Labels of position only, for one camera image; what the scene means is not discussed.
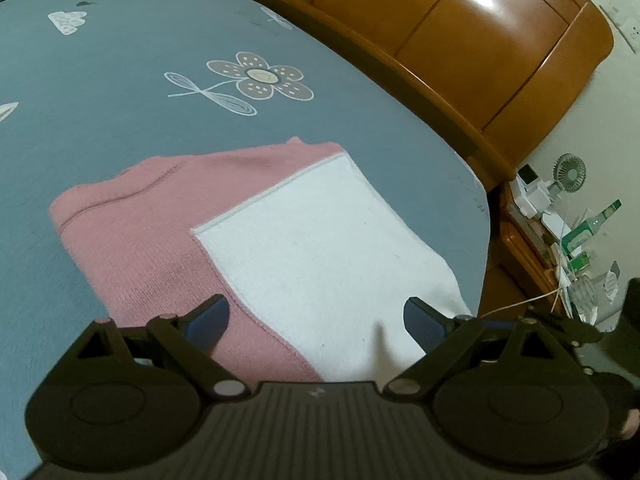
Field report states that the pink and white knit sweater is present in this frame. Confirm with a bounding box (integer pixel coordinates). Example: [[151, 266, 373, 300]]
[[50, 139, 468, 385]]

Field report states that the clear plastic cup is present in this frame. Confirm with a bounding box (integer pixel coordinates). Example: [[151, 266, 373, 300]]
[[568, 275, 599, 325]]

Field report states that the wooden bedside table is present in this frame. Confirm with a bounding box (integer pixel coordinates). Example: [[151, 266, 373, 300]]
[[478, 182, 565, 320]]

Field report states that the green white carton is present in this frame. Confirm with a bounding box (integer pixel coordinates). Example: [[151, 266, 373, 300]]
[[567, 252, 590, 273]]

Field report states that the green glass bottle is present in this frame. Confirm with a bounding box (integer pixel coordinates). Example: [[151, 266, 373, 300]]
[[561, 200, 622, 256]]

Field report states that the white charger box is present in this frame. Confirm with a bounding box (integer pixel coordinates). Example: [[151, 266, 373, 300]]
[[509, 165, 551, 219]]

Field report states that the small green desk fan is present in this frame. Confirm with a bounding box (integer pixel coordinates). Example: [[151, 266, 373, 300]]
[[548, 153, 587, 197]]

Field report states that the blue floral bed sheet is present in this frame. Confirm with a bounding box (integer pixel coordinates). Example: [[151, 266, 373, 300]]
[[1, 0, 488, 479]]

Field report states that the wooden headboard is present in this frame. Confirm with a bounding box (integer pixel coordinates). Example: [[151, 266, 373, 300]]
[[257, 0, 614, 188]]

